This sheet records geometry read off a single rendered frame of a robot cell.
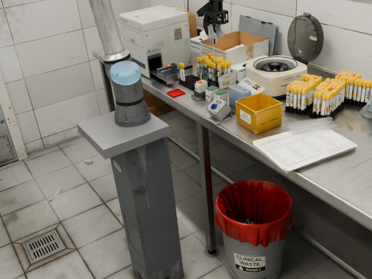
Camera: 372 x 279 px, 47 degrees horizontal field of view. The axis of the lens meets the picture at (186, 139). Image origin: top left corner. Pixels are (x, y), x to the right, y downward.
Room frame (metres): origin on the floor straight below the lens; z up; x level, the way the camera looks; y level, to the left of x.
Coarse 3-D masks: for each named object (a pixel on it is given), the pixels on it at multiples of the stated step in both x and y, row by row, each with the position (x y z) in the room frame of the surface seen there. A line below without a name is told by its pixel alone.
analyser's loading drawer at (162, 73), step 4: (156, 68) 2.19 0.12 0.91; (160, 68) 2.10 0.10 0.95; (164, 68) 2.11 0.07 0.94; (152, 72) 2.13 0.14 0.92; (156, 72) 2.13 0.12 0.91; (160, 72) 2.09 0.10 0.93; (164, 72) 2.05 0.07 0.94; (168, 72) 2.06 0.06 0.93; (160, 76) 2.06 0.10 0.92; (164, 76) 2.05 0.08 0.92; (168, 76) 2.00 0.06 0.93; (172, 76) 2.01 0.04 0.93; (176, 76) 2.02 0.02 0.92; (164, 80) 2.02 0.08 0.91; (168, 80) 2.00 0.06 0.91; (172, 80) 2.01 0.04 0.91; (176, 80) 2.02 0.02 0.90
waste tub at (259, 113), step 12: (252, 96) 1.59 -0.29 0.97; (264, 96) 1.59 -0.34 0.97; (240, 108) 1.53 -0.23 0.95; (252, 108) 1.59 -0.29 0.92; (264, 108) 1.46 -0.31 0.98; (276, 108) 1.49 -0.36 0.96; (240, 120) 1.53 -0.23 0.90; (252, 120) 1.46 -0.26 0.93; (264, 120) 1.46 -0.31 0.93; (276, 120) 1.49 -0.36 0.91; (252, 132) 1.46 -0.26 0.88
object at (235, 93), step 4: (236, 84) 1.72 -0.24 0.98; (232, 88) 1.69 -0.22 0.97; (236, 88) 1.68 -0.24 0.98; (240, 88) 1.68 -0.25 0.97; (244, 88) 1.67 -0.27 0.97; (232, 92) 1.69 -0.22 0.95; (236, 92) 1.67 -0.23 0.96; (240, 92) 1.64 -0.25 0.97; (244, 92) 1.63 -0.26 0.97; (248, 92) 1.64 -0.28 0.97; (232, 96) 1.69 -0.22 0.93; (236, 96) 1.67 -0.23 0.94; (240, 96) 1.64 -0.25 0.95; (244, 96) 1.63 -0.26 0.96; (248, 96) 1.64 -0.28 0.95; (232, 100) 1.69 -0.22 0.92; (236, 100) 1.67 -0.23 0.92; (232, 104) 1.69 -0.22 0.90; (232, 108) 1.67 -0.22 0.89
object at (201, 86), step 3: (198, 81) 1.85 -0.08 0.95; (201, 81) 1.85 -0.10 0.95; (204, 81) 1.85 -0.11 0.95; (195, 84) 1.84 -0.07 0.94; (198, 84) 1.84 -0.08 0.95; (201, 84) 1.82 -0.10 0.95; (204, 84) 1.83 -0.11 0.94; (207, 84) 1.84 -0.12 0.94; (195, 87) 1.84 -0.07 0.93; (198, 87) 1.82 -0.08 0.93; (201, 87) 1.82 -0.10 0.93; (204, 87) 1.83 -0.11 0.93; (195, 90) 1.85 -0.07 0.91; (198, 90) 1.82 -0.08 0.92; (201, 90) 1.82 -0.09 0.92; (204, 90) 1.83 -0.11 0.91
